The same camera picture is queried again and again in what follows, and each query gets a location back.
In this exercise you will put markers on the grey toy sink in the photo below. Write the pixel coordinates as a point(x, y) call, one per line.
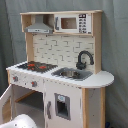
point(73, 74)

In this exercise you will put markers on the left red stove knob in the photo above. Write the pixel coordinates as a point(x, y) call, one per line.
point(15, 78)

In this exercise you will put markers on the white cupboard door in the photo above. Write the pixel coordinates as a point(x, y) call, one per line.
point(63, 106)

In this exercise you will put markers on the wooden toy kitchen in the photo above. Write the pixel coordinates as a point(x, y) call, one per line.
point(61, 49)

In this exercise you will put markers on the black toy faucet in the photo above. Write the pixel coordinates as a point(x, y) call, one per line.
point(81, 64)

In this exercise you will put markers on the white oven door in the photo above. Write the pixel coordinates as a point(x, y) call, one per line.
point(6, 105)

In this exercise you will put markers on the toy microwave door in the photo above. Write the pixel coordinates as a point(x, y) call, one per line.
point(73, 23)

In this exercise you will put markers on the red stove knob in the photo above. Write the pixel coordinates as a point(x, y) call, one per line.
point(34, 84)
point(15, 78)

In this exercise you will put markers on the black toy stovetop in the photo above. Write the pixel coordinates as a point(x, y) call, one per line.
point(37, 66)

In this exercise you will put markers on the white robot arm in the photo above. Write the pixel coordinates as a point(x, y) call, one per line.
point(21, 121)

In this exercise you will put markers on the grey range hood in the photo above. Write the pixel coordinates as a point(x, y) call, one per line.
point(43, 23)

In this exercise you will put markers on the right red stove knob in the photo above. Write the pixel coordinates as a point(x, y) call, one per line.
point(34, 84)

